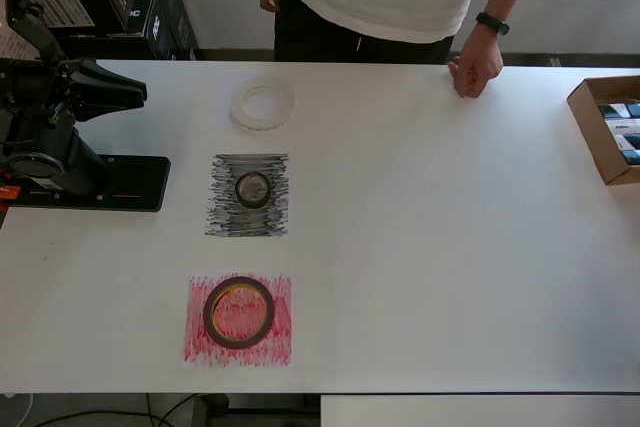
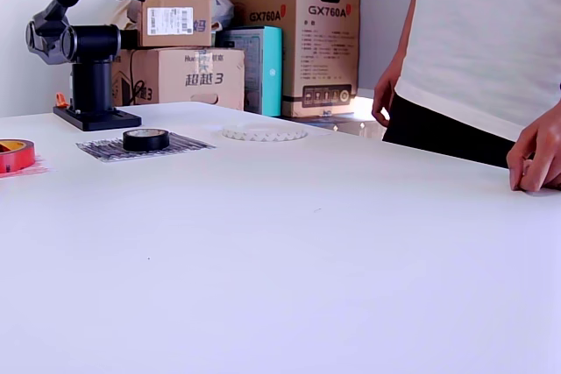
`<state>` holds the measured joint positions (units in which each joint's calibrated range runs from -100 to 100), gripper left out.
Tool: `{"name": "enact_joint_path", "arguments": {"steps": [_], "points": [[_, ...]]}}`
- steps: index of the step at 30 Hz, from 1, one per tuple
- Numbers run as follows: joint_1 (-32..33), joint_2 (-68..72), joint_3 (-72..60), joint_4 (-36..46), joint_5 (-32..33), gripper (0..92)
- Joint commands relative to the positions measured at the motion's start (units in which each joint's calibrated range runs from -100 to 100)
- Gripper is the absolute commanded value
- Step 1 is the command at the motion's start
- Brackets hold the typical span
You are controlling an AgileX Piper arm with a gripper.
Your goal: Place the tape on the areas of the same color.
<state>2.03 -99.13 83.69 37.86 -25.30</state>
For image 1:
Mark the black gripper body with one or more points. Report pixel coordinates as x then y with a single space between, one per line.
62 92

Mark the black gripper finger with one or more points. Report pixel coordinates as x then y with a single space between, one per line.
110 82
105 103

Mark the wide white tape roll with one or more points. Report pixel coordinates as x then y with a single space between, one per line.
236 107

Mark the small black tape roll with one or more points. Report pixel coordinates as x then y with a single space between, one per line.
253 204

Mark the red 3M tape roll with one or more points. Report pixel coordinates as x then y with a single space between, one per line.
240 343

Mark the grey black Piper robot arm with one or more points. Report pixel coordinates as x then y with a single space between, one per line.
45 167

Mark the person's left hand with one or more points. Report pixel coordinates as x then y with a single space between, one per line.
480 62

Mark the cardboard box with shipping label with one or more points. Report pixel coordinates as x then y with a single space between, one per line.
15 42

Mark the black printed product box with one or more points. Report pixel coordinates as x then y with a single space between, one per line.
165 22

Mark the orange clamp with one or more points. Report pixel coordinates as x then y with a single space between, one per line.
7 192

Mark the black scribbled paper sheet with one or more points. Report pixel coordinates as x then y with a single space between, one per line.
225 217

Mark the red scribbled paper sheet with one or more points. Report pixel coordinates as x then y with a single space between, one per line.
195 337

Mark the black wristband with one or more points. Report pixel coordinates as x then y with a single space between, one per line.
492 23

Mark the open cardboard tray box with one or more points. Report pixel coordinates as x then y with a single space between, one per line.
595 137

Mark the small dark product box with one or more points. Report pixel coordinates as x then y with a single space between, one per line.
617 111
629 143

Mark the small white product box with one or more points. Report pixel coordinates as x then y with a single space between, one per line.
622 127

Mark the small teal product box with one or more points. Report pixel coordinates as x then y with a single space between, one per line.
631 158

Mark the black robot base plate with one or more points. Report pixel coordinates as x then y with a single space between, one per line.
135 182

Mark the black table leg frame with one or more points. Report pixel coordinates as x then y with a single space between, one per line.
215 412

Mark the small grey bracket behind table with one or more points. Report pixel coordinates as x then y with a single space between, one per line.
552 61

